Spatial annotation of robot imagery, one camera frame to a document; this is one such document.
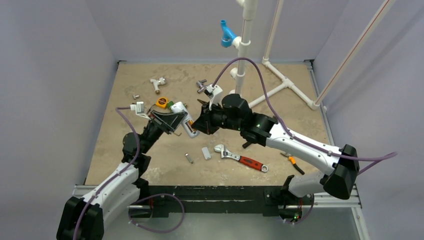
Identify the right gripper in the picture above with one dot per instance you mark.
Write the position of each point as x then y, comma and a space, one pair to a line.
210, 115

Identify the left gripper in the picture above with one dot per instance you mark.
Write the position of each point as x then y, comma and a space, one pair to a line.
168, 122

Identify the white remote control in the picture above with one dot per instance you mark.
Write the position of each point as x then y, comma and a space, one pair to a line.
179, 107

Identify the white battery cover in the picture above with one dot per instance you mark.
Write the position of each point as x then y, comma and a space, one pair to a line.
206, 153

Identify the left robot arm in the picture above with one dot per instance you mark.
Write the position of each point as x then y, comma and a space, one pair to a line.
87, 217

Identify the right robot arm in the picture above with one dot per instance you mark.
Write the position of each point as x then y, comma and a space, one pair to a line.
337, 171

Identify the green plastic faucet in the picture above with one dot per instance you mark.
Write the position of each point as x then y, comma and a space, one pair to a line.
169, 105

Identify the yellow tape measure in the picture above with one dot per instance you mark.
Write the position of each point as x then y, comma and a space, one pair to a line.
162, 102

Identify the yellow long nose pliers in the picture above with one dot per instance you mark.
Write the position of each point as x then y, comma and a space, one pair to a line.
200, 101

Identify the silver sfp module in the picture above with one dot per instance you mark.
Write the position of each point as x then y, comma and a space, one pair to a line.
189, 158

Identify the chrome metal faucet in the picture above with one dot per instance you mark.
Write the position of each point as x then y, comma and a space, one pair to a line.
202, 85

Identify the red adjustable wrench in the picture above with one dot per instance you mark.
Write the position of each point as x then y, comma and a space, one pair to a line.
249, 162

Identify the blue pipe valve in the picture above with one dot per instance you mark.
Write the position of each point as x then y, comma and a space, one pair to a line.
228, 35

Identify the black handled hammer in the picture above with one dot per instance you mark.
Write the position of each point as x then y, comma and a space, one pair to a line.
246, 145

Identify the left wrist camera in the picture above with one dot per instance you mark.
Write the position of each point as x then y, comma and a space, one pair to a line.
139, 109

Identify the orange handled cutting pliers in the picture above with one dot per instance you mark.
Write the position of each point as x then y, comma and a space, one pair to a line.
292, 160

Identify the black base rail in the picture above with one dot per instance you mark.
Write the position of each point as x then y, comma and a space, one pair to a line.
158, 201

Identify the white pvc pipe frame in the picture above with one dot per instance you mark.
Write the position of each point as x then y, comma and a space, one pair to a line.
242, 44

